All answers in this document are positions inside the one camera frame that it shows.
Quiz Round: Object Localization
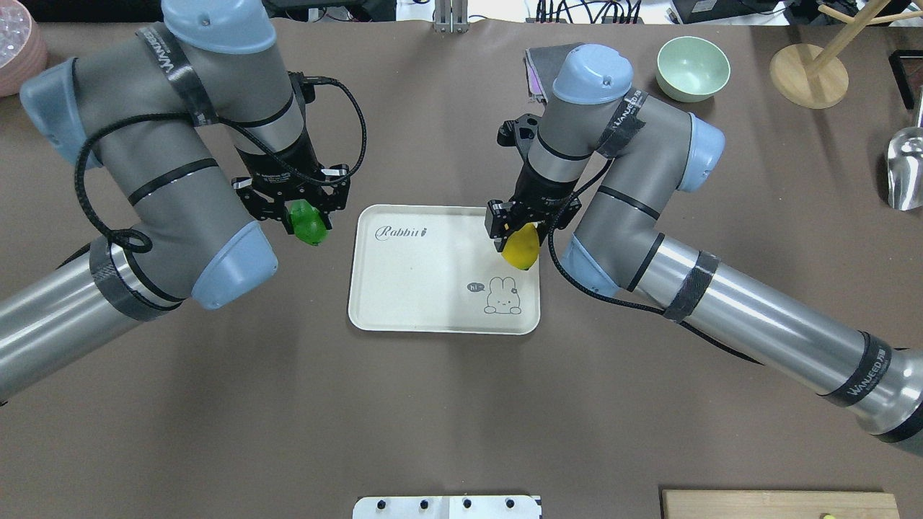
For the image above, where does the metal scoop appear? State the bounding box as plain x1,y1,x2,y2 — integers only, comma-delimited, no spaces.
887,95,922,211

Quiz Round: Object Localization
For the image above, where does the white camera pillar mount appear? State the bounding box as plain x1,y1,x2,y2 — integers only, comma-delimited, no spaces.
352,494,543,518

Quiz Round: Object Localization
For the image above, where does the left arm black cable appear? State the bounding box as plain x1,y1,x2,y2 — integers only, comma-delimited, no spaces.
73,75,368,254

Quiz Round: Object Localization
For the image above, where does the green lime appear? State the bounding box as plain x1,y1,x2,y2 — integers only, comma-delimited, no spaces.
288,200,332,246

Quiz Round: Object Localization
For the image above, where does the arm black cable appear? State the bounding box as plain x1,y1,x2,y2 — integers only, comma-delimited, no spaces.
545,155,765,367
73,75,368,254

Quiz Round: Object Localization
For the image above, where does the pink bowl with ice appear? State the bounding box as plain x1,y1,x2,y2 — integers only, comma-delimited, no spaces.
1,1,48,97

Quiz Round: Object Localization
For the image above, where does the aluminium frame post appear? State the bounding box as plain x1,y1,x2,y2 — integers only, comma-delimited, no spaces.
433,0,470,34

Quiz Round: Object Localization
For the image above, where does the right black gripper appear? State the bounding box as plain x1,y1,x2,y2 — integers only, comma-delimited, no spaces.
485,162,581,251

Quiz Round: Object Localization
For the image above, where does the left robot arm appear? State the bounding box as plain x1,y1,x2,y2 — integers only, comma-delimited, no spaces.
2,1,357,401

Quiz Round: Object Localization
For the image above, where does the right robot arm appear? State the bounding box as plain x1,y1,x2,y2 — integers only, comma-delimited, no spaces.
485,42,921,456

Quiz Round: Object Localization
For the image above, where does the wooden cutting board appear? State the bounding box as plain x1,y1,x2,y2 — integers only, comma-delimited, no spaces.
661,489,900,518

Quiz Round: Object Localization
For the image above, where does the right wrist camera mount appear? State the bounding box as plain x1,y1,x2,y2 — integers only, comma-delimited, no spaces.
495,114,541,157

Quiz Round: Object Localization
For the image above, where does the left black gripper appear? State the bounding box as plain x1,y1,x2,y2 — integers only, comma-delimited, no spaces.
233,133,352,221

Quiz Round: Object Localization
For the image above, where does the cream rabbit tray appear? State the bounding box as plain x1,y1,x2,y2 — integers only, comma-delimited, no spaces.
348,204,541,335

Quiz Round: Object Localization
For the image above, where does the grey folded cloth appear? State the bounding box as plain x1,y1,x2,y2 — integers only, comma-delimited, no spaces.
524,42,584,105

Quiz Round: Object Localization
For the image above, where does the mint green bowl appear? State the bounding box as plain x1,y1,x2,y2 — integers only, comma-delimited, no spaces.
656,36,731,102

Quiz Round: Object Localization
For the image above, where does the wooden cup tree stand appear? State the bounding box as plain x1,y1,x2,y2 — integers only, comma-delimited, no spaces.
770,1,922,110

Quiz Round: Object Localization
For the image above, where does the yellow lemon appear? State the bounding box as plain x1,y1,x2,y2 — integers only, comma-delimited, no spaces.
501,223,541,270

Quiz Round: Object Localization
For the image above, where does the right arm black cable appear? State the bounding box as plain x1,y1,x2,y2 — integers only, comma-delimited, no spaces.
545,155,765,367

